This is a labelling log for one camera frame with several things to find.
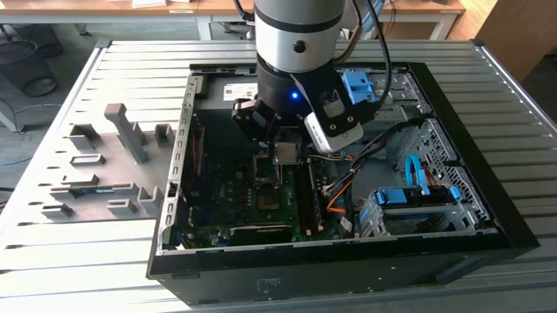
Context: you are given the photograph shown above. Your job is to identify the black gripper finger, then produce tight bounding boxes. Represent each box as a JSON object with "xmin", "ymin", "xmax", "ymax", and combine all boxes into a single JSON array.
[
  {"xmin": 291, "ymin": 112, "xmax": 305, "ymax": 164},
  {"xmin": 230, "ymin": 97, "xmax": 277, "ymax": 164}
]

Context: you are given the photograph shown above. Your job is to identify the silver CPU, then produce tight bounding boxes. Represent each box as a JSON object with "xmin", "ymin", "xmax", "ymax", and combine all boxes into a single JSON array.
[{"xmin": 273, "ymin": 142, "xmax": 301, "ymax": 164}]

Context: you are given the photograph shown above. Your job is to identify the CPU socket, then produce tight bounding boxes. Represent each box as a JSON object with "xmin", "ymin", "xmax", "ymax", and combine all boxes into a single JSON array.
[{"xmin": 255, "ymin": 186, "xmax": 284, "ymax": 211}]

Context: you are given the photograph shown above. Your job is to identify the grey power supply unit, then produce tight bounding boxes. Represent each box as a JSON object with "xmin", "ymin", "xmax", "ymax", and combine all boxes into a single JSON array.
[{"xmin": 196, "ymin": 75, "xmax": 281, "ymax": 147}]

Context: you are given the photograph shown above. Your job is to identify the metal socket cover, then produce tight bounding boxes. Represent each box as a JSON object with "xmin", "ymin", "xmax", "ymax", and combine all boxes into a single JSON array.
[{"xmin": 250, "ymin": 149, "xmax": 281, "ymax": 186}]

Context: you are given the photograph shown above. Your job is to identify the blue plastic drive latch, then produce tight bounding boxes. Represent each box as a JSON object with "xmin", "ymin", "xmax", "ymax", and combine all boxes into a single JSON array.
[{"xmin": 341, "ymin": 70, "xmax": 377, "ymax": 106}]

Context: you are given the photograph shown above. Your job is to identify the RAM slot black clips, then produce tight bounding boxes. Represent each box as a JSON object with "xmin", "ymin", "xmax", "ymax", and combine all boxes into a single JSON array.
[
  {"xmin": 300, "ymin": 156, "xmax": 317, "ymax": 233},
  {"xmin": 291, "ymin": 164, "xmax": 307, "ymax": 236}
]

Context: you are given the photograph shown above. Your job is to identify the RAM slot white clips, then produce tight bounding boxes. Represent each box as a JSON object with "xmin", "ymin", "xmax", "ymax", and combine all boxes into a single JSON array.
[
  {"xmin": 305, "ymin": 157, "xmax": 325, "ymax": 231},
  {"xmin": 296, "ymin": 164, "xmax": 312, "ymax": 235}
]

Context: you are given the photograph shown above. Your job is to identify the grey metal drive cage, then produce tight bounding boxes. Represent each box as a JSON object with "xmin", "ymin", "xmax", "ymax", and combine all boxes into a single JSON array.
[{"xmin": 332, "ymin": 71, "xmax": 435, "ymax": 144}]

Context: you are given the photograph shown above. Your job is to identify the green motherboard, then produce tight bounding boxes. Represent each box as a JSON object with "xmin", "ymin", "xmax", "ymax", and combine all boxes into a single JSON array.
[{"xmin": 178, "ymin": 143, "xmax": 351, "ymax": 249}]

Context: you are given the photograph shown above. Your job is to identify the hard disk in blue carrier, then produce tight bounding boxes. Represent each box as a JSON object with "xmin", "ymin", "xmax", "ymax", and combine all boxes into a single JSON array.
[{"xmin": 373, "ymin": 185, "xmax": 460, "ymax": 208}]

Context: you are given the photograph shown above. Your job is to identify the grey parts rack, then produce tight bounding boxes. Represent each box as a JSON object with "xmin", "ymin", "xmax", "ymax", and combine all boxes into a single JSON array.
[{"xmin": 41, "ymin": 102, "xmax": 178, "ymax": 224}]

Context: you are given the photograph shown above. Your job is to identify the black graphics card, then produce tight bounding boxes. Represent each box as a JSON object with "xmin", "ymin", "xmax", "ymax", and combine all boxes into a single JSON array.
[{"xmin": 225, "ymin": 222, "xmax": 293, "ymax": 246}]

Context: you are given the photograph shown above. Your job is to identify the RAM stick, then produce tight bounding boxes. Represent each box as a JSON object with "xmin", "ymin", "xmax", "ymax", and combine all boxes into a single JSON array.
[{"xmin": 68, "ymin": 185, "xmax": 117, "ymax": 197}]

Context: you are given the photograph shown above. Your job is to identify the grey metal disk bay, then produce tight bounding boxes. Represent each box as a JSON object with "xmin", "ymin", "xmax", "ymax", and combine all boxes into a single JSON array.
[{"xmin": 355, "ymin": 192, "xmax": 488, "ymax": 237}]

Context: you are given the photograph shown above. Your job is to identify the black PC case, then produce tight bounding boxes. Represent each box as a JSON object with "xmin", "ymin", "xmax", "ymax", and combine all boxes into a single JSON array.
[{"xmin": 145, "ymin": 61, "xmax": 540, "ymax": 307}]

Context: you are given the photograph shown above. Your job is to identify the black mesh waste bin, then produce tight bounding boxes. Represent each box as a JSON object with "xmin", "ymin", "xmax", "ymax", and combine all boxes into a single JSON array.
[{"xmin": 0, "ymin": 39, "xmax": 58, "ymax": 98}]

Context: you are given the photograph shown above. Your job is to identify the wooden cabinet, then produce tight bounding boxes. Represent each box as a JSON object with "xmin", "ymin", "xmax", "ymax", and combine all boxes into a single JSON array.
[{"xmin": 446, "ymin": 0, "xmax": 557, "ymax": 84}]

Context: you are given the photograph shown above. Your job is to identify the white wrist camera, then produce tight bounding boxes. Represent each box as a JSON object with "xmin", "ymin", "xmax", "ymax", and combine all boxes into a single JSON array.
[{"xmin": 299, "ymin": 91, "xmax": 364, "ymax": 155}]

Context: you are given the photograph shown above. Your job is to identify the black wire bundle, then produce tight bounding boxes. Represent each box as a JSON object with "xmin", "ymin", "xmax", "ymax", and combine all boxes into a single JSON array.
[{"xmin": 323, "ymin": 119, "xmax": 420, "ymax": 196}]

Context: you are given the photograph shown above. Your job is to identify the orange wire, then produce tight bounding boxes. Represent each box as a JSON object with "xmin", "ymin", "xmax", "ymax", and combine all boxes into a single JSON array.
[{"xmin": 325, "ymin": 182, "xmax": 348, "ymax": 215}]

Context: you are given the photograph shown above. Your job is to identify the blue wire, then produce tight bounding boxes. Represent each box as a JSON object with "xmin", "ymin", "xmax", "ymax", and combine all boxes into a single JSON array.
[{"xmin": 403, "ymin": 155, "xmax": 431, "ymax": 196}]

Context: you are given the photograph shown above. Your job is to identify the wooden desk white frame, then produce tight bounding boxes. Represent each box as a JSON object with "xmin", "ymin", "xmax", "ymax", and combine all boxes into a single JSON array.
[
  {"xmin": 0, "ymin": 0, "xmax": 209, "ymax": 42},
  {"xmin": 208, "ymin": 0, "xmax": 466, "ymax": 42}
]

